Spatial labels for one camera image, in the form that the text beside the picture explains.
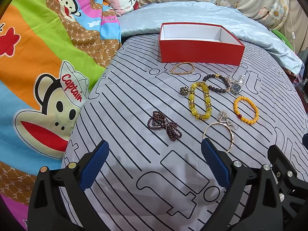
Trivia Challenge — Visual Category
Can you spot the grey lined bed sheet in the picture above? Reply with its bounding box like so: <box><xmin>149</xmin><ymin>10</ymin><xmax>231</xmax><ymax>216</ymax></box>
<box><xmin>63</xmin><ymin>34</ymin><xmax>307</xmax><ymax>230</ymax></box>

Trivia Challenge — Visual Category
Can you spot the rose gold bangle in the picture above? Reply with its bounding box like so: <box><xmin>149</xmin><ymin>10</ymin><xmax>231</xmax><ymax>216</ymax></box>
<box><xmin>203</xmin><ymin>122</ymin><xmax>234</xmax><ymax>153</ymax></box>

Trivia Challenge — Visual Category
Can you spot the orange bead bracelet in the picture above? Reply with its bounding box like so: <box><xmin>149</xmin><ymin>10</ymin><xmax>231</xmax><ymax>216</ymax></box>
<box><xmin>233</xmin><ymin>95</ymin><xmax>260</xmax><ymax>125</ymax></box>

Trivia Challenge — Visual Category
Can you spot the white cable with switch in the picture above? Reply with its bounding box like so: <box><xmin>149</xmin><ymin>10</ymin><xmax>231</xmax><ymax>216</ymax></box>
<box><xmin>287</xmin><ymin>4</ymin><xmax>297</xmax><ymax>53</ymax></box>

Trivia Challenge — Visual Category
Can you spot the beige curtain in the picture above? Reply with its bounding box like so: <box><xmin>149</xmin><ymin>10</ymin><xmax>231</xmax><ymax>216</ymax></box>
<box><xmin>283</xmin><ymin>0</ymin><xmax>307</xmax><ymax>53</ymax></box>

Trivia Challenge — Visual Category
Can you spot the green plastic object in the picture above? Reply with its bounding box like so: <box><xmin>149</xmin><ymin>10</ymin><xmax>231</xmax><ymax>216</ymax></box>
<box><xmin>272</xmin><ymin>30</ymin><xmax>294</xmax><ymax>51</ymax></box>

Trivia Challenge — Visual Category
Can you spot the gold small bead bracelet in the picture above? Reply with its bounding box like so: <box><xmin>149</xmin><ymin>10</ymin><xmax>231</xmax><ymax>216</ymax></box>
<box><xmin>168</xmin><ymin>61</ymin><xmax>196</xmax><ymax>75</ymax></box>

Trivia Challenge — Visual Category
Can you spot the cartoon monkey colourful quilt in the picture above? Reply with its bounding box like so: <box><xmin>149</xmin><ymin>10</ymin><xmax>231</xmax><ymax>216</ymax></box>
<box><xmin>1</xmin><ymin>0</ymin><xmax>121</xmax><ymax>230</ymax></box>

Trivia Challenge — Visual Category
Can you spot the purple garnet bead bracelet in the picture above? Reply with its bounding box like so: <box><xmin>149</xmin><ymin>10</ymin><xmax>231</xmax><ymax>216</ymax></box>
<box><xmin>147</xmin><ymin>110</ymin><xmax>183</xmax><ymax>139</ymax></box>

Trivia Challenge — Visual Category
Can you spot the red cardboard box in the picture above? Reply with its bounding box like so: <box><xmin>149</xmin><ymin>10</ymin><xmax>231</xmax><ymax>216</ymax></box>
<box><xmin>158</xmin><ymin>23</ymin><xmax>245</xmax><ymax>66</ymax></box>

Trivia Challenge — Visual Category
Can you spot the light blue blanket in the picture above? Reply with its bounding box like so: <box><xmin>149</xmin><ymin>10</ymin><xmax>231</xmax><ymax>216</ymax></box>
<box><xmin>118</xmin><ymin>2</ymin><xmax>304</xmax><ymax>75</ymax></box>

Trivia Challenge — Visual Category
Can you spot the dark brown bead bracelet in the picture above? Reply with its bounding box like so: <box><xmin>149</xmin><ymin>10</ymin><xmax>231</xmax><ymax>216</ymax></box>
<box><xmin>202</xmin><ymin>73</ymin><xmax>231</xmax><ymax>93</ymax></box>

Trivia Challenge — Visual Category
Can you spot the yellow chunky bead bracelet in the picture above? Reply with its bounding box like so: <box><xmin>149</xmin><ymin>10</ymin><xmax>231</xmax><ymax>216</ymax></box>
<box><xmin>188</xmin><ymin>81</ymin><xmax>213</xmax><ymax>121</ymax></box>

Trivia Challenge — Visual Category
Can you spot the silver filigree pendant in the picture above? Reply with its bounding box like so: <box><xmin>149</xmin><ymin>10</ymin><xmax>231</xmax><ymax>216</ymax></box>
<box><xmin>217</xmin><ymin>110</ymin><xmax>239</xmax><ymax>130</ymax></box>

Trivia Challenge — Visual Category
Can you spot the silver blue dial wristwatch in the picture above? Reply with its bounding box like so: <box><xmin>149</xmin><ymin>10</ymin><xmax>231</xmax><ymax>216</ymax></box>
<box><xmin>227</xmin><ymin>74</ymin><xmax>245</xmax><ymax>95</ymax></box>

